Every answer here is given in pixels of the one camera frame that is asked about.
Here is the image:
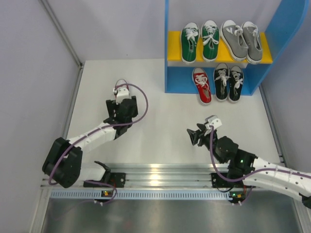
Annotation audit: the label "red sneaker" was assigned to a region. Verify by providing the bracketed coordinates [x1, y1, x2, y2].
[192, 67, 212, 105]
[114, 79, 129, 90]

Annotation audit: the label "black sneaker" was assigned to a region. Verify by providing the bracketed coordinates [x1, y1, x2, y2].
[228, 66, 244, 103]
[213, 63, 229, 102]

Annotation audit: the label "green sneaker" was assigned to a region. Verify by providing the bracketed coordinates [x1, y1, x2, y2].
[201, 20, 220, 62]
[180, 22, 200, 64]

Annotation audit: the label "grey sneaker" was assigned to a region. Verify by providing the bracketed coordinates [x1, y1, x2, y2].
[220, 20, 248, 62]
[242, 21, 263, 65]

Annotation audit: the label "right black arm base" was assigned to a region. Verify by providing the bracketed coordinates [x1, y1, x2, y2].
[211, 172, 243, 189]

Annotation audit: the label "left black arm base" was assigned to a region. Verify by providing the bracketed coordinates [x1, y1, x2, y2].
[83, 171, 126, 188]

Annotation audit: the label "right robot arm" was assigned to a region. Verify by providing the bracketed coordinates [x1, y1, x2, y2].
[187, 124, 311, 208]

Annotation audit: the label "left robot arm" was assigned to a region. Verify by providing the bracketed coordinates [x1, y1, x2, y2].
[42, 96, 138, 193]

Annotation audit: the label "yellow shelf board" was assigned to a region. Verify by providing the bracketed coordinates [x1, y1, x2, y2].
[167, 31, 273, 64]

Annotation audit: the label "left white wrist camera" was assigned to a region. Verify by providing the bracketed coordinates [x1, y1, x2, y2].
[113, 87, 130, 104]

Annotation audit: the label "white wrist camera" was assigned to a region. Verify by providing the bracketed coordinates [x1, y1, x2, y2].
[113, 87, 130, 104]
[205, 115, 222, 133]

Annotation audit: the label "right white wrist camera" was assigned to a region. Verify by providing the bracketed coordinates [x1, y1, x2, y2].
[205, 115, 222, 133]

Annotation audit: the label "aluminium mounting rail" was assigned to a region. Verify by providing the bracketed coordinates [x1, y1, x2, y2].
[40, 163, 304, 192]

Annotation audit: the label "slotted cable duct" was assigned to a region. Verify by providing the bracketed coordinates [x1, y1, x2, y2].
[50, 189, 232, 200]

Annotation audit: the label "aluminium corner post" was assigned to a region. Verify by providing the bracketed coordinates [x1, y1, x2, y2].
[39, 0, 83, 68]

